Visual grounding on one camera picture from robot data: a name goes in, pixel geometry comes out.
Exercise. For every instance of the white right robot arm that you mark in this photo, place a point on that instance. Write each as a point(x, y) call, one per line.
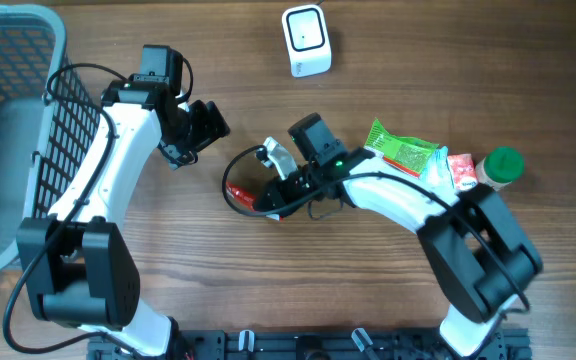
point(481, 257)

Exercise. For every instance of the small orange box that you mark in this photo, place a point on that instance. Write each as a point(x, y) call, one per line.
point(462, 171)

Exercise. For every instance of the grey plastic basket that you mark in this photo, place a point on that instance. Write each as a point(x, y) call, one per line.
point(42, 143)

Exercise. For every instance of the green lid jar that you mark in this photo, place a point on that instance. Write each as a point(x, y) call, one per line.
point(500, 168)

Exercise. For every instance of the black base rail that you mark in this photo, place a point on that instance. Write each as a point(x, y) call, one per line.
point(410, 343)

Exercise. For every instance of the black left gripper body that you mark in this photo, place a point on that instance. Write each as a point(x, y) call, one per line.
point(197, 129)

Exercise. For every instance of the red Nescafe coffee stick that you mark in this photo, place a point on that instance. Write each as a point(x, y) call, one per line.
point(241, 196)

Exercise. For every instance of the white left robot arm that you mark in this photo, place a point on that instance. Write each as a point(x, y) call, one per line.
point(77, 269)

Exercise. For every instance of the light blue snack packet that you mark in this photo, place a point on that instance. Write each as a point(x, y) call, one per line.
point(437, 172)

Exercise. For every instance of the green snack bag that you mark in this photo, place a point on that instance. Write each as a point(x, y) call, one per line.
point(407, 154)

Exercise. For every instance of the white barcode scanner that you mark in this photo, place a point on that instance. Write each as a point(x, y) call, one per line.
point(307, 40)

